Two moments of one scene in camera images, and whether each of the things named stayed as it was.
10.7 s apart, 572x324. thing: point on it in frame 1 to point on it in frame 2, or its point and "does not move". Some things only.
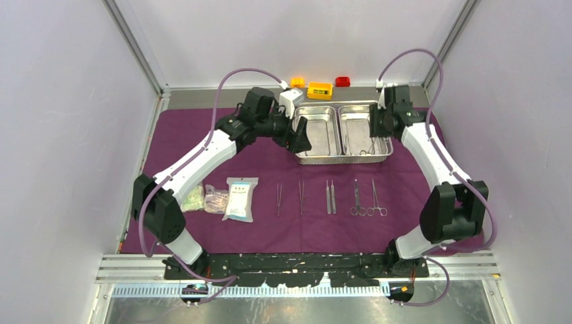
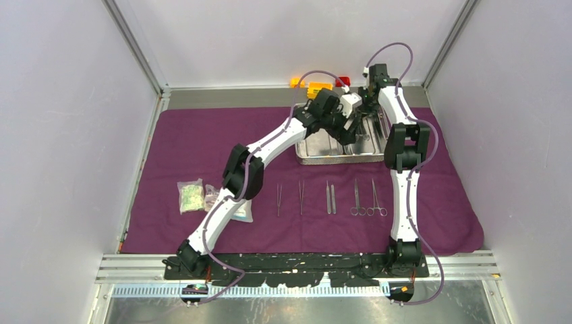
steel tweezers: (277, 194) does not move
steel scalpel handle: (333, 198) does not move
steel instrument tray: (340, 133) does not move
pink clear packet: (215, 201) does not move
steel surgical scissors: (370, 211) does not move
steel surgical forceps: (372, 148) to (360, 133)
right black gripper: (375, 130) to (367, 111)
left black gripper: (287, 140) to (345, 136)
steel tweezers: (301, 194) does not move
